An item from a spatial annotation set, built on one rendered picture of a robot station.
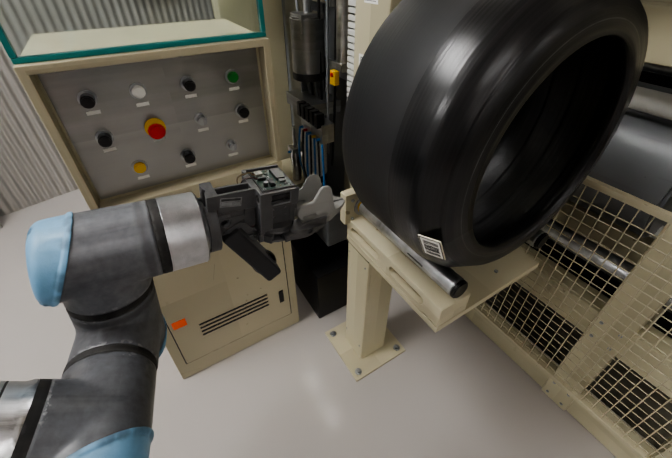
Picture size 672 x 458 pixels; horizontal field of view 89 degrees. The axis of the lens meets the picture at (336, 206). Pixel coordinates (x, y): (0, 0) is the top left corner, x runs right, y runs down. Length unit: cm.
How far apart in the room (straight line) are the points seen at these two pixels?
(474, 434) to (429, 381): 23
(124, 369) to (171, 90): 75
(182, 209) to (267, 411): 126
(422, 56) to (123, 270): 46
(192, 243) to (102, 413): 17
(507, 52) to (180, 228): 44
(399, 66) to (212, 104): 64
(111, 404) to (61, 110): 76
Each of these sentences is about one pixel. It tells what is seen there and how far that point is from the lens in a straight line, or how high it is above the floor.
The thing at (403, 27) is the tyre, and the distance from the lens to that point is 60.
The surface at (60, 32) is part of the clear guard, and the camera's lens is 98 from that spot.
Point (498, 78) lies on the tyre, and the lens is 50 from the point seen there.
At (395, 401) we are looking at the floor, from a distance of 160.
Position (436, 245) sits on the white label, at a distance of 58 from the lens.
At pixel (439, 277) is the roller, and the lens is 75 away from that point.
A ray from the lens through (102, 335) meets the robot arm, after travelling 47.
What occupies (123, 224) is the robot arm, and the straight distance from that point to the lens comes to 42.
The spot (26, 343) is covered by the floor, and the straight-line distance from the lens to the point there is 222.
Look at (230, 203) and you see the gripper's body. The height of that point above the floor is 121.
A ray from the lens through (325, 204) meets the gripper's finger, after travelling 50.
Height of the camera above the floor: 145
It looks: 37 degrees down
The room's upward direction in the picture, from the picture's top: straight up
